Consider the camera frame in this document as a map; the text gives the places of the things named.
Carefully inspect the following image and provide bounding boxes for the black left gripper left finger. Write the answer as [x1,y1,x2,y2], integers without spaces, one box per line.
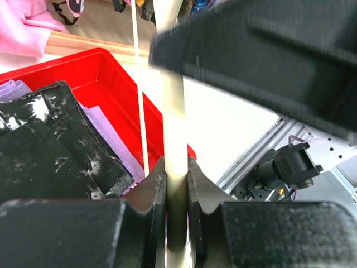
[1,159,166,267]

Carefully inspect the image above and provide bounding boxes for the pink t-shirt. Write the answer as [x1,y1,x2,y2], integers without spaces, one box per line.
[1,0,68,58]

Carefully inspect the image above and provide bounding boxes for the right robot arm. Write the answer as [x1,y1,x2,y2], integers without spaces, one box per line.
[149,1,356,200]

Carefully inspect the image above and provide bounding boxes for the purple trousers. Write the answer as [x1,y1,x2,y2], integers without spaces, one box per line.
[1,80,139,198]

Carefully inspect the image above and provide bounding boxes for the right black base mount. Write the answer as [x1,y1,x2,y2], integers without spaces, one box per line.
[230,179,279,202]

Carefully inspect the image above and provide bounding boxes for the blue patterned garment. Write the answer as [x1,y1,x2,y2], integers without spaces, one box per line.
[190,0,218,15]

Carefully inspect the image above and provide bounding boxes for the wooden clothes rack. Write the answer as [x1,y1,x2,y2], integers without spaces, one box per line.
[47,1,156,50]

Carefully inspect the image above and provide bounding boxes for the black floral garment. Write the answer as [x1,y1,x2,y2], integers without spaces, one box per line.
[1,82,134,202]

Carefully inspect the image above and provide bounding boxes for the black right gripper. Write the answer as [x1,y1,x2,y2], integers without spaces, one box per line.
[149,1,356,138]

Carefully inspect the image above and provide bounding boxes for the cream hanger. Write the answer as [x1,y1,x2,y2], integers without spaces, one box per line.
[139,1,188,267]

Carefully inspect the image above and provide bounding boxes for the aluminium rail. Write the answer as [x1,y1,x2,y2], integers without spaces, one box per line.
[216,118,311,200]

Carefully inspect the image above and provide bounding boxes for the pink patterned garment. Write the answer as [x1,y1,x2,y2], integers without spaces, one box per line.
[52,0,84,26]

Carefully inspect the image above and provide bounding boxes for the camouflage garment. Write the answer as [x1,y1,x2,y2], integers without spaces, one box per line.
[111,0,157,27]

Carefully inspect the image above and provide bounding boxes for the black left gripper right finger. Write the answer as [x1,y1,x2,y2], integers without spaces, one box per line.
[187,158,356,267]

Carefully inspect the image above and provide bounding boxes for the red plastic tray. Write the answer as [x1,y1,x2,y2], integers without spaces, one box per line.
[0,47,197,176]

